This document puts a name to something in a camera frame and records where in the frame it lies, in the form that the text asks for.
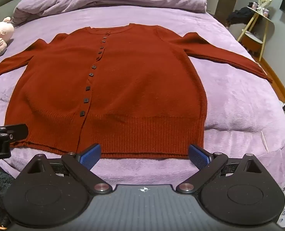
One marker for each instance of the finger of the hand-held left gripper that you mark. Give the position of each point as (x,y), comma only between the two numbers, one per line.
(17,131)

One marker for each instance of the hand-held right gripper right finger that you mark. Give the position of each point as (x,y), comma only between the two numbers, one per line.
(200,156)

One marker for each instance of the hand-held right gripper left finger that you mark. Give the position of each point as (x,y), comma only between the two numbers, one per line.
(90,156)

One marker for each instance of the red knit cardigan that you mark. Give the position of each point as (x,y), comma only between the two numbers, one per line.
(123,81)

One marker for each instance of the round orange basket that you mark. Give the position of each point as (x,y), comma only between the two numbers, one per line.
(252,41)

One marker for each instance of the yellow-legged side table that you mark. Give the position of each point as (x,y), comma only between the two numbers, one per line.
(251,22)

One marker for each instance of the dark wooden door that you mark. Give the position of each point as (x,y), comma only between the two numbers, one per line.
(226,0)

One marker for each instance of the wrapped flower bouquet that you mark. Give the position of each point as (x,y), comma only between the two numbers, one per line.
(265,1)

